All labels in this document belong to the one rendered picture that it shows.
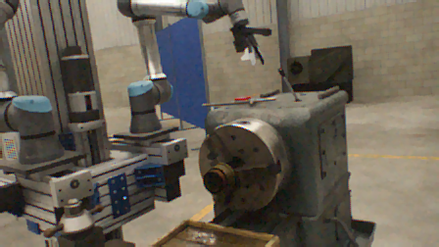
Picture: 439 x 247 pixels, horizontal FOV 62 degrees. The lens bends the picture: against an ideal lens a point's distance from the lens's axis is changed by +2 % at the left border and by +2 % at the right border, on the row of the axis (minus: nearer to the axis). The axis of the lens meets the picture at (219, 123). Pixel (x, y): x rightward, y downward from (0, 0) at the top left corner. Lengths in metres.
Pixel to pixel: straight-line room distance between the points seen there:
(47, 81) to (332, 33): 10.22
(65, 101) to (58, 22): 0.33
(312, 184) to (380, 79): 9.94
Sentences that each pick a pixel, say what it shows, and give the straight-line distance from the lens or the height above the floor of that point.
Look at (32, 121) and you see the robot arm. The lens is 1.44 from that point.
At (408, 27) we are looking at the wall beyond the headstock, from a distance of 11.11.
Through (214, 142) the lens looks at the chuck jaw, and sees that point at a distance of 1.23.
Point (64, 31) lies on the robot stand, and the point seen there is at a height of 1.64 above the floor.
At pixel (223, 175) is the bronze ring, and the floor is 1.10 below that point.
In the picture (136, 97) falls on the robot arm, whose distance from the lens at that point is 1.70.
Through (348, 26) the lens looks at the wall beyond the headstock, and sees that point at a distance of 11.30.
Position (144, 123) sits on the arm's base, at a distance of 1.71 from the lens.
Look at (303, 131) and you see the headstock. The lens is 1.29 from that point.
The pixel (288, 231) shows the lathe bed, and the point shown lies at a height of 0.87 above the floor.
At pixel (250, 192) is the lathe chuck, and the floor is 1.00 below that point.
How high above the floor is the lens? 1.45
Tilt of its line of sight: 10 degrees down
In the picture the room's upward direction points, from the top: 6 degrees counter-clockwise
